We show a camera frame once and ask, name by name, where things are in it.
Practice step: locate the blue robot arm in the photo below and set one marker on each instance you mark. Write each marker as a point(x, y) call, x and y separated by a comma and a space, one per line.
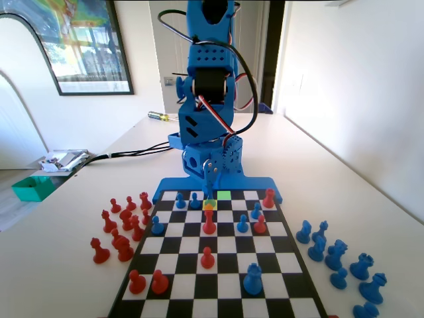
point(205, 122)

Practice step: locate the blue chess pawn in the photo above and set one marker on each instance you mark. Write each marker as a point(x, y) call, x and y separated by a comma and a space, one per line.
point(365, 311)
point(255, 212)
point(242, 227)
point(195, 202)
point(339, 280)
point(157, 228)
point(180, 202)

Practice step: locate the tall red piece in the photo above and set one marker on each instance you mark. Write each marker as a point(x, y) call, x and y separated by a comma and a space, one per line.
point(208, 227)

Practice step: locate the red chess rook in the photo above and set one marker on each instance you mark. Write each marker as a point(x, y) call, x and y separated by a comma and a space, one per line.
point(269, 200)
point(145, 202)

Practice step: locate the red chess pawn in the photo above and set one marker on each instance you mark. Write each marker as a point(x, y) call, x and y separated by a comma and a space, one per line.
point(115, 208)
point(207, 260)
point(159, 283)
point(130, 205)
point(260, 227)
point(146, 219)
point(136, 283)

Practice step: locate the red chess piece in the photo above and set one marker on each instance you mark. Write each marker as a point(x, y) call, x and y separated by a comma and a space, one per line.
point(116, 236)
point(106, 225)
point(99, 255)
point(125, 253)
point(126, 218)
point(137, 233)

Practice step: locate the blue chess knight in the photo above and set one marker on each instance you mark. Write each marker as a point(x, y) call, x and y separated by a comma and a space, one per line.
point(303, 235)

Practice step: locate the blue chess piece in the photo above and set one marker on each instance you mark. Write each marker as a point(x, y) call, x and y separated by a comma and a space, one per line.
point(320, 232)
point(335, 258)
point(316, 251)

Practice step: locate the small blue printed part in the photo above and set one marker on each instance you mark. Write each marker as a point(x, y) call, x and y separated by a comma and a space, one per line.
point(266, 109)

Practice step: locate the black and white chessboard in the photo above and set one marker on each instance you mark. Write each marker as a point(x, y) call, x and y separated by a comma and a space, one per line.
point(228, 245)

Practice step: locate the white door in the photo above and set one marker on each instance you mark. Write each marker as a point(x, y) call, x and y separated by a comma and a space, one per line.
point(172, 49)

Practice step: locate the pile of papers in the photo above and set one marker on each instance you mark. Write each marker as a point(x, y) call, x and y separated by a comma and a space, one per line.
point(63, 160)

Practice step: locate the black framed poster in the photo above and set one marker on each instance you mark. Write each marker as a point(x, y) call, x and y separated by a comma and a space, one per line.
point(89, 49)

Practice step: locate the green plastic box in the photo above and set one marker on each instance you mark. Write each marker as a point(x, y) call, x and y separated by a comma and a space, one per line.
point(39, 193)

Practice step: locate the blue camera housing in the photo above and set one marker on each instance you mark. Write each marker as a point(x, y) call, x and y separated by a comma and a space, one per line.
point(190, 172)

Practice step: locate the blue base plate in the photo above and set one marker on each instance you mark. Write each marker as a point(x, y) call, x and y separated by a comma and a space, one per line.
point(258, 183)

